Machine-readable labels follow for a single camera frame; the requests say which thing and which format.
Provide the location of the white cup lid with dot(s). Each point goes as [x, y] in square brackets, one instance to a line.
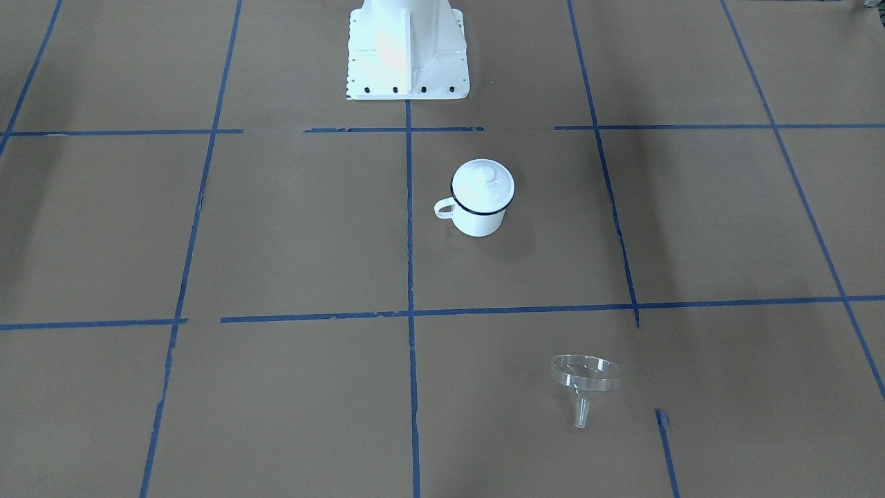
[482, 174]

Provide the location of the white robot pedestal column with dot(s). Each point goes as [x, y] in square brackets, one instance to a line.
[399, 50]

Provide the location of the white enamel cup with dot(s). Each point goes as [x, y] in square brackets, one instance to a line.
[475, 212]

